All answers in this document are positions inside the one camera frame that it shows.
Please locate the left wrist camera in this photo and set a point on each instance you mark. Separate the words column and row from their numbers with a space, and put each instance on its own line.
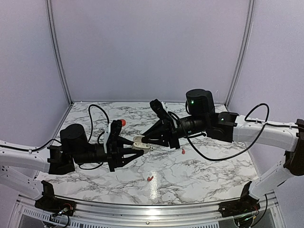
column 112, row 132

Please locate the left aluminium frame post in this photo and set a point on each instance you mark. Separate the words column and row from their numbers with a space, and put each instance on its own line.
column 56, row 50

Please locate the right aluminium frame post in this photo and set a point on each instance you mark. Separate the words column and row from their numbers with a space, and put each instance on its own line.
column 242, row 52

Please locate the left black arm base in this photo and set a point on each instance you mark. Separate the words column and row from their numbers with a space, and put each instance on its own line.
column 49, row 202

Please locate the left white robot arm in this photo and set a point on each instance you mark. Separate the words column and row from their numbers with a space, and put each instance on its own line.
column 36, row 158

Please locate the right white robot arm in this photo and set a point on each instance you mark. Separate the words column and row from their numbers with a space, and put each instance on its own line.
column 287, row 136

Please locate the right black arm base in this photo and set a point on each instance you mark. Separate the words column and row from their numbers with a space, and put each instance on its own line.
column 244, row 204

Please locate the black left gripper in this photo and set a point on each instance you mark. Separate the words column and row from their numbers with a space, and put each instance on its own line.
column 126, row 161

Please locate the white earbud charging case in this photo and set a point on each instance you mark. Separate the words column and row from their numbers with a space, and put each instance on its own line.
column 139, row 145

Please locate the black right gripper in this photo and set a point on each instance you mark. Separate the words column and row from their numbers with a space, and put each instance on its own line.
column 160, row 134

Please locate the front aluminium rail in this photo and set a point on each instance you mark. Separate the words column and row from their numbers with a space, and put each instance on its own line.
column 88, row 214

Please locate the aluminium frame post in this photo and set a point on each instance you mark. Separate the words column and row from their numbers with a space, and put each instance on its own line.
column 56, row 50
column 242, row 52

